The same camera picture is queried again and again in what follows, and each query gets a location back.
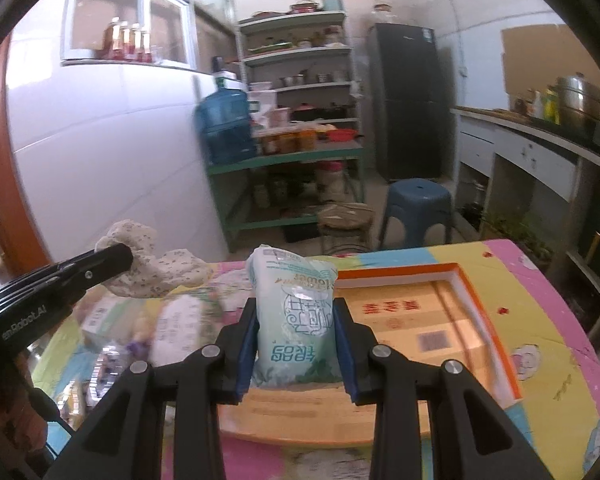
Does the purple cartoon wipes pack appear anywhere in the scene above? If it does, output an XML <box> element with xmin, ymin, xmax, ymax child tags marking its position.
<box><xmin>85</xmin><ymin>341</ymin><xmax>149</xmax><ymax>408</ymax></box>

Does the floral cream cloth bundle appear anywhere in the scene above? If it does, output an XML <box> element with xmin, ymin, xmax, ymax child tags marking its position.
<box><xmin>95</xmin><ymin>219</ymin><xmax>212</xmax><ymax>298</ymax></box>

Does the pale green tissue pack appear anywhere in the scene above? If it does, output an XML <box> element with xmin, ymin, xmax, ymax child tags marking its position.
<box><xmin>247</xmin><ymin>245</ymin><xmax>341</xmax><ymax>389</ymax></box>

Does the green white tissue box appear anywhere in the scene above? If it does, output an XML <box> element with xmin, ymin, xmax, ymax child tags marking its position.
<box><xmin>81</xmin><ymin>296</ymin><xmax>144</xmax><ymax>349</ymax></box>

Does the colourful cartoon bed quilt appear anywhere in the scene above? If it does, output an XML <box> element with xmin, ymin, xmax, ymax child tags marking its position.
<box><xmin>33</xmin><ymin>240</ymin><xmax>600</xmax><ymax>479</ymax></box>

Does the floral tissue pack large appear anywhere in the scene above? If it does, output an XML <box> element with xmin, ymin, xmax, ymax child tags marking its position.
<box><xmin>148</xmin><ymin>292</ymin><xmax>223</xmax><ymax>367</ymax></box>

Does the orange gold shallow box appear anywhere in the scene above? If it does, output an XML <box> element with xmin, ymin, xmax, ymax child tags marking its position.
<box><xmin>219</xmin><ymin>263</ymin><xmax>521</xmax><ymax>448</ymax></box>

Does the green metal shelf table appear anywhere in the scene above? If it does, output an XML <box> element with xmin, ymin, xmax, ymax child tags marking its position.
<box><xmin>206</xmin><ymin>140</ymin><xmax>365</xmax><ymax>252</ymax></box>

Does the blue plastic stool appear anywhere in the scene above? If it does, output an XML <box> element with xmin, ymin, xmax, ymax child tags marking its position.
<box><xmin>378</xmin><ymin>178</ymin><xmax>453</xmax><ymax>250</ymax></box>

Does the woven round stool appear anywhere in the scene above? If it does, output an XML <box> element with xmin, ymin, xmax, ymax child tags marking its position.
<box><xmin>316</xmin><ymin>203</ymin><xmax>375</xmax><ymax>256</ymax></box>

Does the grey kitchen counter cabinet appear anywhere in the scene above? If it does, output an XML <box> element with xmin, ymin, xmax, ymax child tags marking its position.
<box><xmin>450</xmin><ymin>105</ymin><xmax>600</xmax><ymax>306</ymax></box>

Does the blue water jug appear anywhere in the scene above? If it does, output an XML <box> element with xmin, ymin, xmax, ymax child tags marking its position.
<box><xmin>194</xmin><ymin>56</ymin><xmax>257</xmax><ymax>166</ymax></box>

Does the red bowl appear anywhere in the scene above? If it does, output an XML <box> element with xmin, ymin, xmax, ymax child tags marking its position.
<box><xmin>327</xmin><ymin>128</ymin><xmax>358</xmax><ymax>143</ymax></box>

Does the steel steamer pot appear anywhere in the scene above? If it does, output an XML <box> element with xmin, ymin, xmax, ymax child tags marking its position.
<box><xmin>555</xmin><ymin>73</ymin><xmax>600</xmax><ymax>128</ymax></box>

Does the white storage shelf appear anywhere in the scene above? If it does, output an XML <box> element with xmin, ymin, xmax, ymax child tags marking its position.
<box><xmin>236</xmin><ymin>9</ymin><xmax>362</xmax><ymax>131</ymax></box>

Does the black refrigerator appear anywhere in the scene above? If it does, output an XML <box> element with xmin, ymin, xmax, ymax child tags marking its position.
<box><xmin>367</xmin><ymin>23</ymin><xmax>448</xmax><ymax>181</ymax></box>

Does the brown wooden door frame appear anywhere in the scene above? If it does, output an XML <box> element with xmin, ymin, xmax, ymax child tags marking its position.
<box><xmin>0</xmin><ymin>38</ymin><xmax>50</xmax><ymax>276</ymax></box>

